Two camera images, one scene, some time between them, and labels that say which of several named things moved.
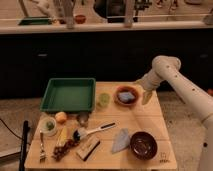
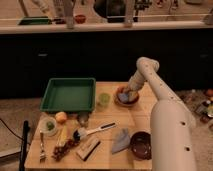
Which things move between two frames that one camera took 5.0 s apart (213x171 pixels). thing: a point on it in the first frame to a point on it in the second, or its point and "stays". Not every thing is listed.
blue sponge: [125, 96] stays
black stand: [24, 145] stays
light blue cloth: [121, 140] stays
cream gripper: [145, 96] to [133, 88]
